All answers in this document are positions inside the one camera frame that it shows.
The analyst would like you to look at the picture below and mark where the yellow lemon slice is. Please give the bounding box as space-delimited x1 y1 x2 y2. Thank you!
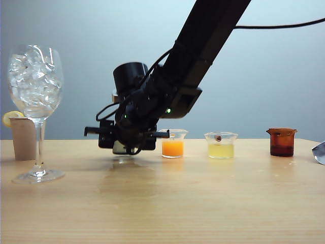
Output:
2 110 25 129

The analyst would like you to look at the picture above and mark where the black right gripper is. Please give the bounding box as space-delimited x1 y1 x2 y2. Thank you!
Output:
84 119 170 151

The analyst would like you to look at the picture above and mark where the long black arm cable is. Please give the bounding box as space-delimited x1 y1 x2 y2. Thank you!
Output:
235 18 325 29

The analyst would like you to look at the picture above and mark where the beige paper cup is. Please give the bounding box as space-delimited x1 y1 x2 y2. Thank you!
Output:
9 117 46 161

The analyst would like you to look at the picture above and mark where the smoky grey measuring cup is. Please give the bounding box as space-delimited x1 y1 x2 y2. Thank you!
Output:
111 140 139 163

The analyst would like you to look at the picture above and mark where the amber measuring cup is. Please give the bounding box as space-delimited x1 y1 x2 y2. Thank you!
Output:
265 127 298 157

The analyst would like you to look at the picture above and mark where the stainless steel ice scoop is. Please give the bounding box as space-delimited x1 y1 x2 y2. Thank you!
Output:
311 141 325 166

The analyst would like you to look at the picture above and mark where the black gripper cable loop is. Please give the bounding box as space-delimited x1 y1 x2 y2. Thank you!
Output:
95 102 120 122

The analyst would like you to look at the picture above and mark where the wine glass with ice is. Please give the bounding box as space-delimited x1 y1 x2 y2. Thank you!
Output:
7 44 66 185

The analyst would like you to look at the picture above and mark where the clear cup with orange juice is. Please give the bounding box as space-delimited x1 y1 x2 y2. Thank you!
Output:
157 128 189 159

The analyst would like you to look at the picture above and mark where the clear cup with yellow juice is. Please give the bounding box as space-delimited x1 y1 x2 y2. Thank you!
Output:
204 131 239 160

